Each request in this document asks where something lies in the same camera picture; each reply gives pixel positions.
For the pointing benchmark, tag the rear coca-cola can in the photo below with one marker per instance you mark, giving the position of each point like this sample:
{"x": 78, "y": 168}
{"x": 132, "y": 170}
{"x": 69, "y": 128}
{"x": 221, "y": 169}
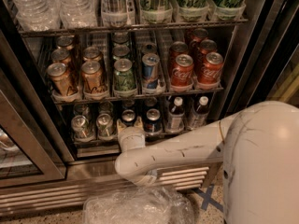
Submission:
{"x": 193, "y": 36}

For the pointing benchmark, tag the middle right coca-cola can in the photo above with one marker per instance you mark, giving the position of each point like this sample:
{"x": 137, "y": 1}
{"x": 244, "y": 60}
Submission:
{"x": 202, "y": 49}

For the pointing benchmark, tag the white-cap bottle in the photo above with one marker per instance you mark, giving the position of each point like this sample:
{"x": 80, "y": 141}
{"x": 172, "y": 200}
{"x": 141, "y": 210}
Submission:
{"x": 198, "y": 114}
{"x": 175, "y": 115}

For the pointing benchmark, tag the stainless steel fridge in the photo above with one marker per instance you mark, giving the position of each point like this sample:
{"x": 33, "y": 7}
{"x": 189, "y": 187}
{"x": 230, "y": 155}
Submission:
{"x": 90, "y": 165}

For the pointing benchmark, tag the pepsi can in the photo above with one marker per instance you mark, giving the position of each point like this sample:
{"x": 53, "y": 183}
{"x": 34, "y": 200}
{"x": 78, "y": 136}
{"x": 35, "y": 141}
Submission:
{"x": 150, "y": 103}
{"x": 153, "y": 123}
{"x": 128, "y": 117}
{"x": 128, "y": 104}

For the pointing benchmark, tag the green plaid tall can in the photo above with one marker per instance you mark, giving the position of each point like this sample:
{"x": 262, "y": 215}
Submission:
{"x": 155, "y": 11}

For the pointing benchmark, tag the middle left orange can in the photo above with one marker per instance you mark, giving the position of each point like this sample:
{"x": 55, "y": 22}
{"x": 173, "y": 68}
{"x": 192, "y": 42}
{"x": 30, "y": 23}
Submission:
{"x": 63, "y": 56}

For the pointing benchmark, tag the clear water bottle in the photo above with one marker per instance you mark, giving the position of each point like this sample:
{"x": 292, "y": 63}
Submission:
{"x": 37, "y": 15}
{"x": 77, "y": 13}

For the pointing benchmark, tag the clear plastic bin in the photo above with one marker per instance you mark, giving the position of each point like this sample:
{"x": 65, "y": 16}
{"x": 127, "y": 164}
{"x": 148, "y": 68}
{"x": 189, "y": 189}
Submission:
{"x": 157, "y": 205}

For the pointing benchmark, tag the left white-cap bottle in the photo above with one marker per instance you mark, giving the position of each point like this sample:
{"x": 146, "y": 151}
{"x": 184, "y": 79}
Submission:
{"x": 175, "y": 115}

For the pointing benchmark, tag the middle green can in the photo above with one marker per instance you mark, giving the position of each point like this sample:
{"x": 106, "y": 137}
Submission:
{"x": 121, "y": 52}

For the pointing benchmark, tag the fridge glass door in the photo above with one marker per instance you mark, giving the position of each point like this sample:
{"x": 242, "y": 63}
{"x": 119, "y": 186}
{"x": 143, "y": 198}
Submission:
{"x": 26, "y": 155}
{"x": 259, "y": 53}

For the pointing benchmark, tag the silver can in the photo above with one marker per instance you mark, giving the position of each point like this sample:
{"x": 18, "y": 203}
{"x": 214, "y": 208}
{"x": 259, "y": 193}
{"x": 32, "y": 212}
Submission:
{"x": 106, "y": 107}
{"x": 82, "y": 109}
{"x": 105, "y": 126}
{"x": 82, "y": 128}

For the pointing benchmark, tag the front green can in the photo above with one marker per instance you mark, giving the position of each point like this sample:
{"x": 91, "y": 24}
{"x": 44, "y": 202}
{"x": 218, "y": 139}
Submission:
{"x": 124, "y": 76}

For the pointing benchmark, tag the right white-cap bottle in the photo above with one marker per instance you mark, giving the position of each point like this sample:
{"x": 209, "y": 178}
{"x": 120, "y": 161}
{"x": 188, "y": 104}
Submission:
{"x": 198, "y": 114}

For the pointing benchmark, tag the front left orange can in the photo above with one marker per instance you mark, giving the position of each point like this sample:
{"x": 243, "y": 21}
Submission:
{"x": 62, "y": 79}

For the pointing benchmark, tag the rear green can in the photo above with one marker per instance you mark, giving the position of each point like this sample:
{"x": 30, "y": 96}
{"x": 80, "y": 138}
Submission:
{"x": 120, "y": 39}

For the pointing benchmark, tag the middle left coca-cola can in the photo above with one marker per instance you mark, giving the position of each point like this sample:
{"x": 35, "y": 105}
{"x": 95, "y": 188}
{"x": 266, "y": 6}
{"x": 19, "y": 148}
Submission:
{"x": 176, "y": 49}

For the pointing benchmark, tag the blue tape cross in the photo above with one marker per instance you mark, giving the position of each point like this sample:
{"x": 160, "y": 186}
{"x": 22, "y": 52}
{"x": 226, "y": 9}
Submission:
{"x": 207, "y": 198}

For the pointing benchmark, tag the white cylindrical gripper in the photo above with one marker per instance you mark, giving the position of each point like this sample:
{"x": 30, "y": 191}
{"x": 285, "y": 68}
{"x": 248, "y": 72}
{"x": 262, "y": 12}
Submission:
{"x": 130, "y": 133}

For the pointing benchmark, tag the left clear water bottle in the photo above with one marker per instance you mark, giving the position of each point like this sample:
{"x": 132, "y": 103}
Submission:
{"x": 37, "y": 15}

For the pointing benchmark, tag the coca-cola can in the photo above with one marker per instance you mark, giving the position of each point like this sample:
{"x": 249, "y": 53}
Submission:
{"x": 182, "y": 70}
{"x": 176, "y": 49}
{"x": 202, "y": 49}
{"x": 193, "y": 36}
{"x": 210, "y": 71}

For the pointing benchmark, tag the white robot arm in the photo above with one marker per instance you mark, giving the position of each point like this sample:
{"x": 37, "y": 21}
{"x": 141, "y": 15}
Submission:
{"x": 259, "y": 149}

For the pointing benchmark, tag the front red bull can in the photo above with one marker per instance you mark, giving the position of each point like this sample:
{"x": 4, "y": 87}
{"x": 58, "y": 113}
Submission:
{"x": 150, "y": 69}

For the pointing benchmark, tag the right fridge glass door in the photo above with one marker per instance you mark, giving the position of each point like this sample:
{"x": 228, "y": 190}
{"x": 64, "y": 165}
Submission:
{"x": 259, "y": 53}

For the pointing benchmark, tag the front right coca-cola can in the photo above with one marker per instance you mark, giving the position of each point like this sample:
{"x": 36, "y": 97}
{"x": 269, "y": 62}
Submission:
{"x": 210, "y": 71}

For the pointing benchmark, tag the orange can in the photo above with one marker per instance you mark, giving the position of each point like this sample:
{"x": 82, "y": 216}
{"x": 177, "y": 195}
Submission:
{"x": 62, "y": 79}
{"x": 93, "y": 53}
{"x": 93, "y": 77}
{"x": 63, "y": 56}
{"x": 65, "y": 42}

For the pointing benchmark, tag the rear left silver can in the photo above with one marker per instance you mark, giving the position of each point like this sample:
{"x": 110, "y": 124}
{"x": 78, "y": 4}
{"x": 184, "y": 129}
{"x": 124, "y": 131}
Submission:
{"x": 82, "y": 109}

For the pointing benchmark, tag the front left coca-cola can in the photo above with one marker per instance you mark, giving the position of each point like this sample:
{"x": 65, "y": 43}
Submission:
{"x": 182, "y": 70}

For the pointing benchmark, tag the front left silver can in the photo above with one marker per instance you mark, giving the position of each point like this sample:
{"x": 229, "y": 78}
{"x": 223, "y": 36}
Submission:
{"x": 82, "y": 128}

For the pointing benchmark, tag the left fridge glass door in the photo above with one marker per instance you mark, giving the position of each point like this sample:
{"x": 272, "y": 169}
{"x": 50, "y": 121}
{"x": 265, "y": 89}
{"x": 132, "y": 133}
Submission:
{"x": 26, "y": 155}

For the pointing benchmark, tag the rear left orange can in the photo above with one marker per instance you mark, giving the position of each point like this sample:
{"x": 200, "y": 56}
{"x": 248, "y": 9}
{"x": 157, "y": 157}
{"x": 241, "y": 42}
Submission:
{"x": 65, "y": 42}

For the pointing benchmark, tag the left green tall can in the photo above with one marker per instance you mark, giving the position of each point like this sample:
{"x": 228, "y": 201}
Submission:
{"x": 191, "y": 10}

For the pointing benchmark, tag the red bull can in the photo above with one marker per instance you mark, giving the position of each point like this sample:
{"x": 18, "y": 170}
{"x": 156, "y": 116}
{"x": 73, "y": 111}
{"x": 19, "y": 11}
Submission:
{"x": 148, "y": 48}
{"x": 150, "y": 69}

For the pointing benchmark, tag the rear red bull can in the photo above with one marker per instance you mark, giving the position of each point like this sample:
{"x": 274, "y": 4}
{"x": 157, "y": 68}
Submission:
{"x": 148, "y": 48}

